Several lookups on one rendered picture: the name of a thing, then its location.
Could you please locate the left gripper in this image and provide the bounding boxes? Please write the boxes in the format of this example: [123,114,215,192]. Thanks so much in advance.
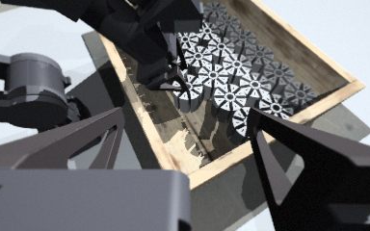
[114,11,189,92]

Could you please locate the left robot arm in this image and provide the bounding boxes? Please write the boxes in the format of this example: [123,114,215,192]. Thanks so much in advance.
[0,0,203,133]

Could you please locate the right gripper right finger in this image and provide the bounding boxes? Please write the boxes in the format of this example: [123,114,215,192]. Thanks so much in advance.
[246,108,370,231]

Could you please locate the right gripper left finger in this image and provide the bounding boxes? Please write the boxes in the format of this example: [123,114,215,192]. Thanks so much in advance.
[0,107,125,169]

